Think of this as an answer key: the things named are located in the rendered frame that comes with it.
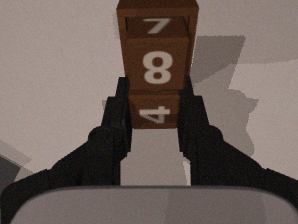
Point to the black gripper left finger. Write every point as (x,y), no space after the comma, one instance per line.
(94,163)

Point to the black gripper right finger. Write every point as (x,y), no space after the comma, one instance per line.
(214,162)

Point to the brown wooden cube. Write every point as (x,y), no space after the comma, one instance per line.
(154,109)
(157,51)

